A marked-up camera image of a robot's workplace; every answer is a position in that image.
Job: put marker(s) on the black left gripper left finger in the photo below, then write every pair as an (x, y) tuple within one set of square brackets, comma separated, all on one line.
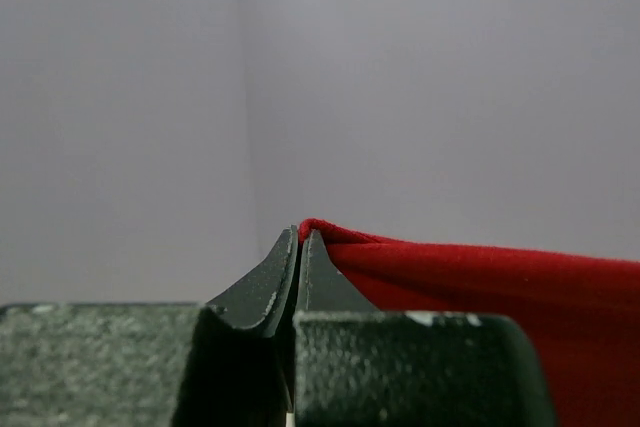
[(226, 362)]

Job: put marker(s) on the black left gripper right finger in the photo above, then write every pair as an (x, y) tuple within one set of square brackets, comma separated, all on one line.
[(358, 365)]

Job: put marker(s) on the red t shirt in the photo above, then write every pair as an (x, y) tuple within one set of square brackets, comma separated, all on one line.
[(581, 313)]

